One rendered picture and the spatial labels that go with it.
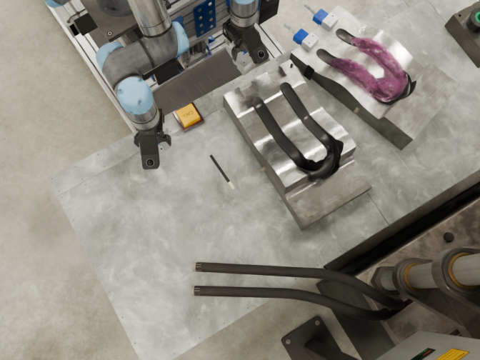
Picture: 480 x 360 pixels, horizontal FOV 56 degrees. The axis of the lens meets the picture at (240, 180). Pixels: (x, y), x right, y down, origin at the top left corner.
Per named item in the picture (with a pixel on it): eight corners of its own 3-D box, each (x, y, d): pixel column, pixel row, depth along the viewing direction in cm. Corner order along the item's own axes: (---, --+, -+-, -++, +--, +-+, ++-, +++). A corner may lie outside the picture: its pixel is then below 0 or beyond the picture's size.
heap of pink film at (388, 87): (323, 66, 155) (328, 53, 147) (356, 32, 159) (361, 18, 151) (383, 113, 151) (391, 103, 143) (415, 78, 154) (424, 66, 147)
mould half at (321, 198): (223, 106, 157) (223, 88, 144) (286, 72, 160) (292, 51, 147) (301, 230, 146) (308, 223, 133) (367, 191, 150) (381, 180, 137)
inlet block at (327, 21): (298, 13, 163) (301, 4, 158) (308, 5, 164) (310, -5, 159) (326, 36, 161) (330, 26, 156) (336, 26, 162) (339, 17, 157)
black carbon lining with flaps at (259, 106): (248, 103, 150) (249, 91, 140) (289, 81, 152) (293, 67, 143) (305, 192, 142) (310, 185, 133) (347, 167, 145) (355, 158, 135)
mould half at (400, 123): (288, 60, 162) (293, 43, 151) (334, 13, 167) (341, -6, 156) (401, 151, 154) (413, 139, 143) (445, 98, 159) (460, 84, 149)
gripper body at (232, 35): (241, 22, 139) (242, -4, 127) (259, 41, 137) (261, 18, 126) (221, 36, 138) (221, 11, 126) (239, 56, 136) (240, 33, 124)
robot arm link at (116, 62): (137, 46, 116) (158, 79, 114) (97, 66, 114) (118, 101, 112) (131, 28, 109) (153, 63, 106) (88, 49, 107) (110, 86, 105)
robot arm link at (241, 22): (263, 8, 122) (239, 25, 120) (262, 18, 126) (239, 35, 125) (246, -11, 123) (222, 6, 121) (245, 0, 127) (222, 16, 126)
